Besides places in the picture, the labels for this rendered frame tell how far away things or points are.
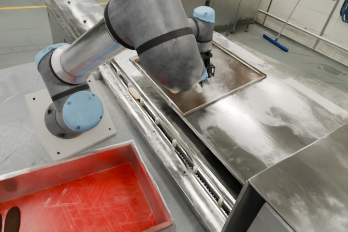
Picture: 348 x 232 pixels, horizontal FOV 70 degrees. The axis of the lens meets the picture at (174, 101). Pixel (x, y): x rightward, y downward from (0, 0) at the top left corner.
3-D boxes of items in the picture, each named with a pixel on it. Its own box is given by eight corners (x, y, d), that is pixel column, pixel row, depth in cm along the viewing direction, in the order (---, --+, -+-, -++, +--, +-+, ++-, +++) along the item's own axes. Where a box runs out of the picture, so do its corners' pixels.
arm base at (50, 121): (57, 146, 87) (63, 146, 79) (35, 108, 85) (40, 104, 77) (95, 126, 96) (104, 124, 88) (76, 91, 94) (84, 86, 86)
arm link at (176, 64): (213, 91, 43) (214, 74, 90) (190, 30, 42) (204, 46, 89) (153, 114, 45) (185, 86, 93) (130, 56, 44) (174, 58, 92)
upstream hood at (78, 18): (43, -7, 224) (41, -18, 219) (64, -8, 233) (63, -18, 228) (86, 54, 145) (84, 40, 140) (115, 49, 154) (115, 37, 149)
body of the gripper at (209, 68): (198, 82, 100) (199, 57, 92) (188, 71, 106) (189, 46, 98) (214, 77, 102) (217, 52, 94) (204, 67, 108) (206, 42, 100)
